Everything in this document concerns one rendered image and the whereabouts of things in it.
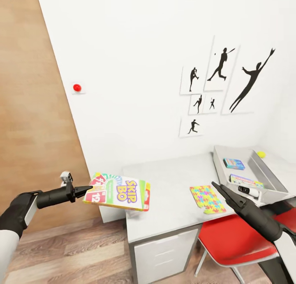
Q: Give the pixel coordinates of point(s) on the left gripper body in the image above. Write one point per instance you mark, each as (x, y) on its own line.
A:
(62, 195)

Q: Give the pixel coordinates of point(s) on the board game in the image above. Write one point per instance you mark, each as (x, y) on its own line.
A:
(245, 181)
(118, 192)
(234, 163)

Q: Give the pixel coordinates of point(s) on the tennis ball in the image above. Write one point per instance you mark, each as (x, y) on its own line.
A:
(261, 154)

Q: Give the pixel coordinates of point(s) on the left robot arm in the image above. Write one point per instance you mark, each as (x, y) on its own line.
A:
(21, 211)

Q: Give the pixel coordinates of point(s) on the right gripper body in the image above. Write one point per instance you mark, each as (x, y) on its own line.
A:
(251, 214)

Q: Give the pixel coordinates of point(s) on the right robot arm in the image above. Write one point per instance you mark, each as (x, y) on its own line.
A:
(283, 238)

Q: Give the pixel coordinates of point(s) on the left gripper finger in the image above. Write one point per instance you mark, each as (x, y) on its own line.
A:
(80, 194)
(80, 189)

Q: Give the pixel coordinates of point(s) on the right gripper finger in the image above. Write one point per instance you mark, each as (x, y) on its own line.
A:
(239, 200)
(222, 192)

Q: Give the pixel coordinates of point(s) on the jigsaw puzzle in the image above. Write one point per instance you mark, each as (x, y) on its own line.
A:
(205, 196)

